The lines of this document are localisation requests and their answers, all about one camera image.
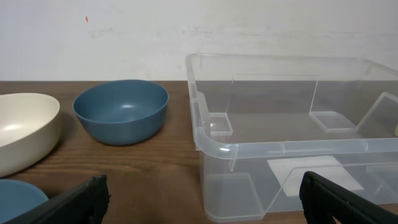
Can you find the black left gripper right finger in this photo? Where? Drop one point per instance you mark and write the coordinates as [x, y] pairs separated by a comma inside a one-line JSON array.
[[325, 202]]

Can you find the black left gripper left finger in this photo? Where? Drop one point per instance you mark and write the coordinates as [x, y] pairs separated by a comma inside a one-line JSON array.
[[84, 204]]

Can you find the clear plastic storage bin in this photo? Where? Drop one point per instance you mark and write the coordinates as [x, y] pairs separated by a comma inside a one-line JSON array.
[[260, 122]]

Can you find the blue large bowl near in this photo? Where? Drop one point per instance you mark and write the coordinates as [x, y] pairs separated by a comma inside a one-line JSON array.
[[18, 197]]

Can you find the blue large bowl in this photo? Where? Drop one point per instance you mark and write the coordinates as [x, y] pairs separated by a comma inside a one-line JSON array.
[[18, 197], [122, 112]]

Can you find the blue large bowl far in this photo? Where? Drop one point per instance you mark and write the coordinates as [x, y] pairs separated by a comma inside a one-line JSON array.
[[122, 112]]

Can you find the cream large bowl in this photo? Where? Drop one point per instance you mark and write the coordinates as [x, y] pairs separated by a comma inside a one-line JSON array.
[[30, 129]]

